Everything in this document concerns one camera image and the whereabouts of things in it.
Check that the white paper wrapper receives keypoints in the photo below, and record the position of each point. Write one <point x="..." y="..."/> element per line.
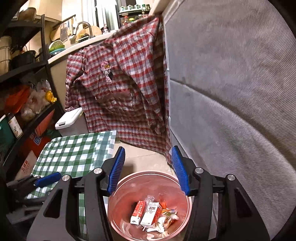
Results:
<point x="159" y="228"/>

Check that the black spice rack with bottles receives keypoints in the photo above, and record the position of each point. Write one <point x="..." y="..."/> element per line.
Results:
<point x="134" y="9"/>

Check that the black pot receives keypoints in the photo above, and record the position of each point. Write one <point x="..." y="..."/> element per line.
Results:
<point x="23" y="58"/>

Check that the orange snack bag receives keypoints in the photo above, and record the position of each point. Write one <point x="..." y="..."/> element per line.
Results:
<point x="167" y="220"/>

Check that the red plastic bag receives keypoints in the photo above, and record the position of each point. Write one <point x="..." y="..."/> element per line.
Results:
<point x="163" y="205"/>

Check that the red plaid shirt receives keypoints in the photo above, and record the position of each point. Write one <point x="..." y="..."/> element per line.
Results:
<point x="129" y="88"/>

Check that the green checked tablecloth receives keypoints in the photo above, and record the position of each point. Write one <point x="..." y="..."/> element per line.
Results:
<point x="69" y="153"/>

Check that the green bowls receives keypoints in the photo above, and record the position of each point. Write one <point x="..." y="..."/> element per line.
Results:
<point x="56" y="47"/>

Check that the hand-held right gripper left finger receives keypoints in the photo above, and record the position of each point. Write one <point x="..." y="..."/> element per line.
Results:
<point x="115" y="172"/>

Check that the metal faucet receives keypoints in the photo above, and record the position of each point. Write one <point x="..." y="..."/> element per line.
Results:
<point x="84" y="26"/>

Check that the wooden cutting board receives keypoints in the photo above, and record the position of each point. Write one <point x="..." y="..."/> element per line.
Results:
<point x="57" y="33"/>

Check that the clear plastic wrapper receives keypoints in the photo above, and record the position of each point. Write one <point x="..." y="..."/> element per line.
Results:
<point x="150" y="199"/>

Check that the green storage box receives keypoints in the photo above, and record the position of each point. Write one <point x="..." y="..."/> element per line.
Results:
<point x="5" y="132"/>

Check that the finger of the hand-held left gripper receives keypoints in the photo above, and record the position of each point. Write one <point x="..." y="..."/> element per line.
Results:
<point x="22" y="183"/>
<point x="47" y="180"/>

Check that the white carton with red print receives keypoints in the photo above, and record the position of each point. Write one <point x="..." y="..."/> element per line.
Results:
<point x="150" y="213"/>

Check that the white lidded bin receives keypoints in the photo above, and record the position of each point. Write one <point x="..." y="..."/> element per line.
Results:
<point x="69" y="120"/>

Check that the pink plastic bucket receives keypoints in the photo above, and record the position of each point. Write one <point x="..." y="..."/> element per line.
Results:
<point x="124" y="192"/>

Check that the yellow bag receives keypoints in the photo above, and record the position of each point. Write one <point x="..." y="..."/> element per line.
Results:
<point x="50" y="96"/>

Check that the black shelf rack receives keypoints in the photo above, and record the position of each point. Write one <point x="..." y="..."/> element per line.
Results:
<point x="46" y="74"/>

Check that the grey fabric cover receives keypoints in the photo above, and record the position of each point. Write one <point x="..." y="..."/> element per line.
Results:
<point x="231" y="104"/>

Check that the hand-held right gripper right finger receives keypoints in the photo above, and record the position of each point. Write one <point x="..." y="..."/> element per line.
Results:
<point x="180" y="171"/>

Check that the metal pot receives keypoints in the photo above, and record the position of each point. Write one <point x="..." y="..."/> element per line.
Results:
<point x="4" y="54"/>

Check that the clear bags of food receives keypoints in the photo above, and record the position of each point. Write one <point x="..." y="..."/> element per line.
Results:
<point x="34" y="99"/>

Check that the red cardboard box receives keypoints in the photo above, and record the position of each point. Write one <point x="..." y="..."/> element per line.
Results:
<point x="38" y="139"/>

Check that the labelled jar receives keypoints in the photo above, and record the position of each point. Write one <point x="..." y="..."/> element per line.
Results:
<point x="15" y="126"/>

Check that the orange plastic bag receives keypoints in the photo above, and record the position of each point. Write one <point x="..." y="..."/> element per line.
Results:
<point x="17" y="97"/>

